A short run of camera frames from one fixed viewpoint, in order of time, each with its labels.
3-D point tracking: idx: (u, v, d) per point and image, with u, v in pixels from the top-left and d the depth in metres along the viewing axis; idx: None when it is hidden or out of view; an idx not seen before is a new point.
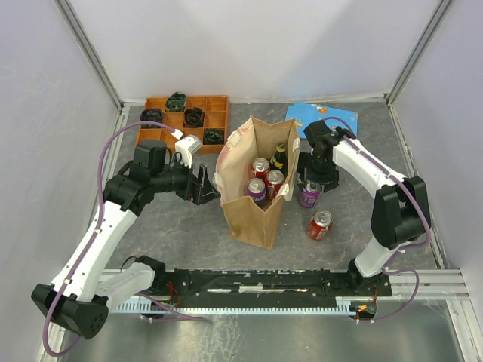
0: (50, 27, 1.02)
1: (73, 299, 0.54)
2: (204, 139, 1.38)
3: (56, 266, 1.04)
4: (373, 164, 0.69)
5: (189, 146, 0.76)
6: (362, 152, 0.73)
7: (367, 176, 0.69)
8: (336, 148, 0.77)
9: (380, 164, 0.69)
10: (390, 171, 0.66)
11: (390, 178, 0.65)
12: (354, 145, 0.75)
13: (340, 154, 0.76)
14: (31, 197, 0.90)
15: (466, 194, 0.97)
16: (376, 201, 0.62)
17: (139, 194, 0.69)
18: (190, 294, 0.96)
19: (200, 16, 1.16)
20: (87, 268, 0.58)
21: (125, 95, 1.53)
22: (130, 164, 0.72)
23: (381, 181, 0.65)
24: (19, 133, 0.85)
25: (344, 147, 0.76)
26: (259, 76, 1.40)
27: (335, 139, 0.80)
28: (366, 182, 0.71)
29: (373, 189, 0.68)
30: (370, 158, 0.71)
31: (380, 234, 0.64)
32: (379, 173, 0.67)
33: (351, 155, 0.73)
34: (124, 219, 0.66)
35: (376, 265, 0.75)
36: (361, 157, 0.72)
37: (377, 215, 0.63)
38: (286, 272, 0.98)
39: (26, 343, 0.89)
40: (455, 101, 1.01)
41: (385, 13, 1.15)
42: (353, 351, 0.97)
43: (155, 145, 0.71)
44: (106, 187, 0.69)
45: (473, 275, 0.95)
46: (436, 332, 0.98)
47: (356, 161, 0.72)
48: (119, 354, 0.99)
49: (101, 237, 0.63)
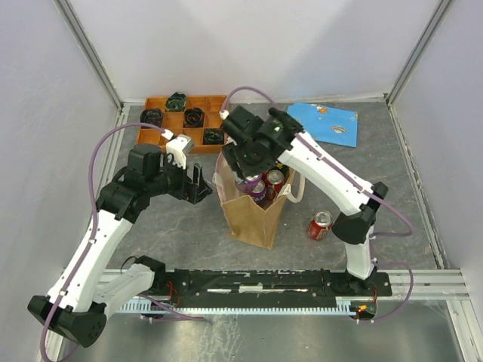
0: (50, 27, 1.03)
1: (69, 311, 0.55)
2: (204, 139, 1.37)
3: (56, 267, 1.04)
4: (339, 174, 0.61)
5: (183, 148, 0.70)
6: (324, 158, 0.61)
7: (334, 190, 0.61)
8: (293, 154, 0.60)
9: (345, 172, 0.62)
10: (358, 182, 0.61)
11: (364, 193, 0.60)
12: (310, 148, 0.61)
13: (296, 159, 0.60)
14: (32, 197, 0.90)
15: (466, 195, 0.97)
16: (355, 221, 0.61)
17: (134, 201, 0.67)
18: (190, 294, 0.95)
19: (200, 17, 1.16)
20: (83, 279, 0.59)
21: (125, 95, 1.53)
22: (124, 169, 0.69)
23: (355, 199, 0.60)
24: (19, 132, 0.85)
25: (300, 151, 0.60)
26: (259, 77, 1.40)
27: (283, 137, 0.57)
28: (327, 191, 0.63)
29: (339, 201, 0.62)
30: (335, 167, 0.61)
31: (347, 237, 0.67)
32: (349, 186, 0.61)
33: (312, 165, 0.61)
34: (118, 228, 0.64)
35: (364, 263, 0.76)
36: (324, 167, 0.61)
37: (351, 228, 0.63)
38: (286, 272, 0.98)
39: (26, 343, 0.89)
40: (455, 102, 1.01)
41: (385, 13, 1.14)
42: (353, 351, 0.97)
43: (149, 150, 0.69)
44: (99, 195, 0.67)
45: (472, 275, 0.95)
46: (436, 332, 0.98)
47: (320, 172, 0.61)
48: (119, 354, 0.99)
49: (95, 246, 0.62)
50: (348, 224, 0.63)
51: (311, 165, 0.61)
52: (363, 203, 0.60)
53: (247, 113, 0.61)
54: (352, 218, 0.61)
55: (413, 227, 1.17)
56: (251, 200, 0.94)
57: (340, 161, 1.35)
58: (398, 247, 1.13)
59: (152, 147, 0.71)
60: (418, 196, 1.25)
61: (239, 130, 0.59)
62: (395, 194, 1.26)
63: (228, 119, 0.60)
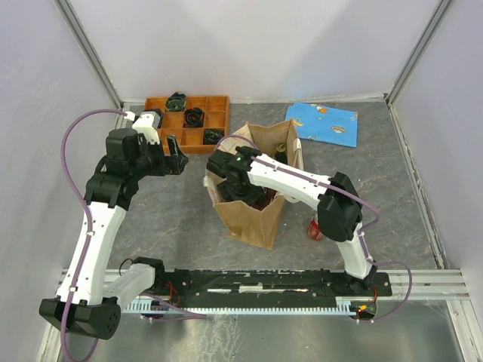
0: (50, 26, 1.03)
1: (84, 305, 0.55)
2: (204, 139, 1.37)
3: (56, 267, 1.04)
4: (296, 176, 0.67)
5: (151, 121, 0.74)
6: (278, 167, 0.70)
7: (296, 191, 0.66)
8: (252, 173, 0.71)
9: (302, 173, 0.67)
10: (315, 178, 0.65)
11: (320, 185, 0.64)
12: (266, 164, 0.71)
13: (256, 176, 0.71)
14: (31, 197, 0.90)
15: (466, 196, 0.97)
16: (320, 214, 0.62)
17: (124, 188, 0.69)
18: (190, 294, 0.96)
19: (200, 17, 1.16)
20: (90, 272, 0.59)
21: (125, 95, 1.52)
22: (104, 159, 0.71)
23: (314, 192, 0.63)
24: (19, 132, 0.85)
25: (258, 169, 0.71)
26: (259, 77, 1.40)
27: (244, 164, 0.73)
28: (296, 195, 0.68)
29: (307, 201, 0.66)
30: (290, 172, 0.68)
31: (335, 239, 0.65)
32: (306, 183, 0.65)
33: (270, 176, 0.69)
34: (114, 216, 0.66)
35: (358, 261, 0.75)
36: (281, 173, 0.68)
37: (325, 224, 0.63)
38: (286, 272, 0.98)
39: (26, 344, 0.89)
40: (455, 102, 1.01)
41: (384, 13, 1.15)
42: (354, 351, 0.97)
43: (125, 134, 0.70)
44: (87, 189, 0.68)
45: (472, 275, 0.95)
46: (437, 332, 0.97)
47: (278, 179, 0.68)
48: (118, 354, 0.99)
49: (95, 238, 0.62)
50: (320, 221, 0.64)
51: (269, 176, 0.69)
52: (321, 192, 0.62)
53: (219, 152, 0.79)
54: (320, 213, 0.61)
55: (413, 227, 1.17)
56: (245, 206, 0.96)
57: (340, 161, 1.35)
58: (398, 247, 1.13)
59: (128, 130, 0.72)
60: (418, 197, 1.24)
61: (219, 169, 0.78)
62: (395, 194, 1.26)
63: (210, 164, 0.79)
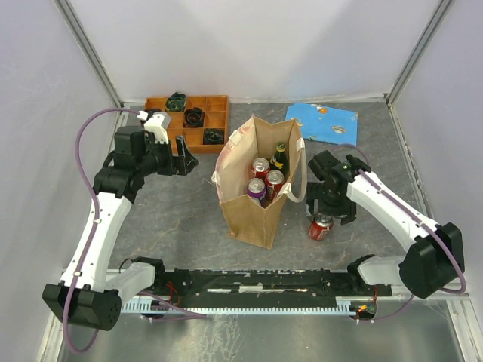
0: (50, 26, 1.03)
1: (87, 289, 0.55)
2: (204, 139, 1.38)
3: (56, 268, 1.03)
4: (398, 207, 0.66)
5: (161, 121, 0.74)
6: (383, 191, 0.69)
7: (394, 221, 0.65)
8: (352, 185, 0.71)
9: (407, 207, 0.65)
10: (421, 218, 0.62)
11: (423, 227, 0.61)
12: (372, 182, 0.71)
13: (355, 189, 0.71)
14: (31, 197, 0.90)
15: (466, 195, 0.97)
16: (410, 258, 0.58)
17: (130, 181, 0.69)
18: (190, 294, 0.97)
19: (199, 16, 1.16)
20: (95, 259, 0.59)
21: (125, 95, 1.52)
22: (112, 154, 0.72)
23: (413, 231, 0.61)
24: (19, 132, 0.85)
25: (361, 184, 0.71)
26: (259, 78, 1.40)
27: (349, 174, 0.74)
28: (390, 225, 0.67)
29: (401, 236, 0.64)
30: (395, 200, 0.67)
31: (413, 290, 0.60)
32: (407, 219, 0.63)
33: (372, 195, 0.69)
34: (121, 207, 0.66)
35: (379, 277, 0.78)
36: (384, 198, 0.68)
37: (411, 268, 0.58)
38: (286, 272, 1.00)
39: (25, 344, 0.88)
40: (455, 102, 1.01)
41: (385, 13, 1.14)
42: (354, 351, 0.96)
43: (133, 130, 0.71)
44: (95, 180, 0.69)
45: (473, 275, 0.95)
46: (435, 332, 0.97)
47: (379, 202, 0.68)
48: (118, 354, 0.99)
49: (101, 225, 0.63)
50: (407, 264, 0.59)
51: (370, 196, 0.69)
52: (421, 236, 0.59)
53: (332, 158, 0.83)
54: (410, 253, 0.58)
55: None
56: (250, 200, 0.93)
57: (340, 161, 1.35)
58: (397, 247, 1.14)
59: (135, 128, 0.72)
60: (418, 197, 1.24)
61: (321, 168, 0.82)
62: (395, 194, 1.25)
63: (313, 158, 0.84)
